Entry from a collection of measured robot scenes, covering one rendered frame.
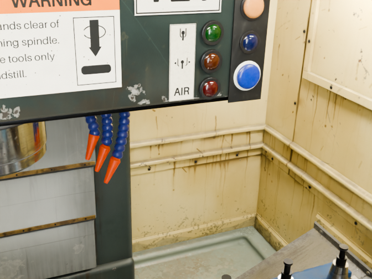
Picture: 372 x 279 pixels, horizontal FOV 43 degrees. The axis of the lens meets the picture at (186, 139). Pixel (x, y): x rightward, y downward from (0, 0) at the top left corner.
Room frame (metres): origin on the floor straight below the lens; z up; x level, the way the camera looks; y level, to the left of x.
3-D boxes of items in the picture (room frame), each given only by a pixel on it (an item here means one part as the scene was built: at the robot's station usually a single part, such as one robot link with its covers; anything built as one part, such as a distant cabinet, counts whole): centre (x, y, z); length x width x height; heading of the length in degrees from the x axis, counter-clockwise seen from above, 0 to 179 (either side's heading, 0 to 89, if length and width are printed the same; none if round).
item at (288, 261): (0.62, -0.17, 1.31); 0.02 x 0.02 x 0.03
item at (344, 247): (0.66, -0.27, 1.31); 0.02 x 0.02 x 0.03
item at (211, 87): (0.53, -0.03, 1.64); 0.02 x 0.01 x 0.02; 113
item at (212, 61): (0.53, -0.03, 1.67); 0.02 x 0.01 x 0.02; 113
